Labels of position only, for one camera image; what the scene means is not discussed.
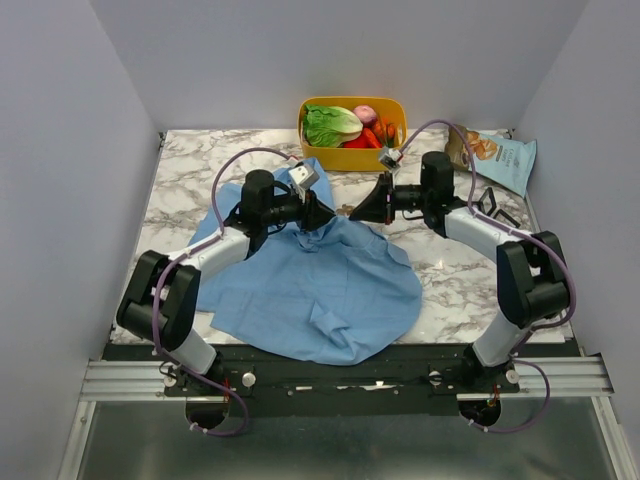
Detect yellow plastic basket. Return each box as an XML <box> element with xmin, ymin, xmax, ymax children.
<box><xmin>297</xmin><ymin>96</ymin><xmax>408</xmax><ymax>172</ymax></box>

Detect red pepper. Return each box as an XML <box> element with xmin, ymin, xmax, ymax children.
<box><xmin>342</xmin><ymin>127</ymin><xmax>383</xmax><ymax>149</ymax></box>

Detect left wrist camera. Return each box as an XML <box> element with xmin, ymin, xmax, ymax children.
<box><xmin>288</xmin><ymin>163</ymin><xmax>319</xmax><ymax>195</ymax></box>

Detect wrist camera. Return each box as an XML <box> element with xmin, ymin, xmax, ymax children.
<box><xmin>288</xmin><ymin>163</ymin><xmax>319</xmax><ymax>195</ymax></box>
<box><xmin>378</xmin><ymin>147</ymin><xmax>403</xmax><ymax>171</ymax></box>

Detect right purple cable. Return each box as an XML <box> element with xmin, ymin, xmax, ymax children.
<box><xmin>397</xmin><ymin>118</ymin><xmax>579</xmax><ymax>434</ymax></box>

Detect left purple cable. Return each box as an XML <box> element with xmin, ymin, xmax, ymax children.
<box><xmin>152</xmin><ymin>148</ymin><xmax>301</xmax><ymax>437</ymax></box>

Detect purple cable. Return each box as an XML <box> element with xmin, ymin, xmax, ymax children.
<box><xmin>152</xmin><ymin>148</ymin><xmax>301</xmax><ymax>437</ymax></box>
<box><xmin>397</xmin><ymin>118</ymin><xmax>579</xmax><ymax>434</ymax></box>

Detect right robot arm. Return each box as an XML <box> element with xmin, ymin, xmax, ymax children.
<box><xmin>350</xmin><ymin>151</ymin><xmax>575</xmax><ymax>392</ymax></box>

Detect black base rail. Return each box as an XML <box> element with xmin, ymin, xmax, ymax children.
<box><xmin>102</xmin><ymin>341</ymin><xmax>596</xmax><ymax>426</ymax></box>

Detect black display box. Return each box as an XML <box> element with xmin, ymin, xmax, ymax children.
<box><xmin>493</xmin><ymin>209</ymin><xmax>521</xmax><ymax>229</ymax></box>
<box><xmin>475</xmin><ymin>187</ymin><xmax>498</xmax><ymax>217</ymax></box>

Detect orange carrots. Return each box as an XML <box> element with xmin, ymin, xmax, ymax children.
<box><xmin>371</xmin><ymin>117</ymin><xmax>396</xmax><ymax>148</ymax></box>

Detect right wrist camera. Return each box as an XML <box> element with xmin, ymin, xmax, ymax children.
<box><xmin>378</xmin><ymin>147</ymin><xmax>403</xmax><ymax>171</ymax></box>

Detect blue shirt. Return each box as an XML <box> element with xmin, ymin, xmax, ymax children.
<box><xmin>188</xmin><ymin>157</ymin><xmax>425</xmax><ymax>366</ymax></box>

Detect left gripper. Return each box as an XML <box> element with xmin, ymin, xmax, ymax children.
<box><xmin>263</xmin><ymin>185</ymin><xmax>338</xmax><ymax>235</ymax></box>

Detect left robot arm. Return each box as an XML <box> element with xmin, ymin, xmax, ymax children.
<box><xmin>116</xmin><ymin>163</ymin><xmax>335</xmax><ymax>395</ymax></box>

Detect red onion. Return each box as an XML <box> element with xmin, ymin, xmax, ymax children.
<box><xmin>353</xmin><ymin>105</ymin><xmax>378</xmax><ymax>127</ymax></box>

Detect blue chip bag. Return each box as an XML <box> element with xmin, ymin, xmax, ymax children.
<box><xmin>445</xmin><ymin>125</ymin><xmax>537</xmax><ymax>197</ymax></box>

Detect green lettuce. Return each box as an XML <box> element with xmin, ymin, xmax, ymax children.
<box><xmin>302</xmin><ymin>104</ymin><xmax>364</xmax><ymax>148</ymax></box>

